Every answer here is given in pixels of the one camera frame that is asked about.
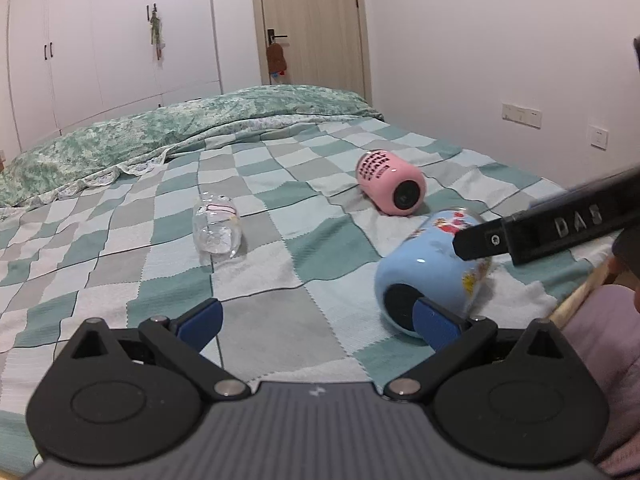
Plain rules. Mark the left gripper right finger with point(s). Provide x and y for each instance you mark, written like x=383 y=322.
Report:
x=520 y=399

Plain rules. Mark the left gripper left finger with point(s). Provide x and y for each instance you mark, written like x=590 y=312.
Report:
x=121 y=396

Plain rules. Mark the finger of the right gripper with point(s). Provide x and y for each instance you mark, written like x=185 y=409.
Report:
x=485 y=240

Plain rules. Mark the blue cartoon cup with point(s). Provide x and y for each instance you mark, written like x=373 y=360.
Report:
x=425 y=265

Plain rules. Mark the pink cup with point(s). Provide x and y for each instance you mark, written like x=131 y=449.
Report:
x=396 y=187

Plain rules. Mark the clear glass cup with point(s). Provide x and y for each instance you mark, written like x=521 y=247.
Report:
x=216 y=226

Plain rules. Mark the person's right hand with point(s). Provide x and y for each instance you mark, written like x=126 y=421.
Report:
x=626 y=253

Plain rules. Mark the checkered bed sheet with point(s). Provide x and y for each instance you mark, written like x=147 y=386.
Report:
x=286 y=229

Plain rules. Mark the green floral quilt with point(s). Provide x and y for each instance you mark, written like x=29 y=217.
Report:
x=100 y=153

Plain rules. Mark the brown plush toy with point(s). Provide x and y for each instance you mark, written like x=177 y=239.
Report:
x=276 y=61

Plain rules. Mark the beige wooden door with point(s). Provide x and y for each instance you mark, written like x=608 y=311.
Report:
x=326 y=42

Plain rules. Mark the white wardrobe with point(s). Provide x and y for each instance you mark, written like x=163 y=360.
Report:
x=69 y=63

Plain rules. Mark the hanging green ornament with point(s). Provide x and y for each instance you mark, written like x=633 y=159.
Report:
x=156 y=33

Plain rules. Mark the white wall switch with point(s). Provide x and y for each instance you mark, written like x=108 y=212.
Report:
x=598 y=138

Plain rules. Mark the wall outlet panel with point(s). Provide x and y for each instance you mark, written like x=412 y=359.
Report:
x=521 y=115

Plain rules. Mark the black door handle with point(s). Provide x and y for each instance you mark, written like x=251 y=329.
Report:
x=272 y=36

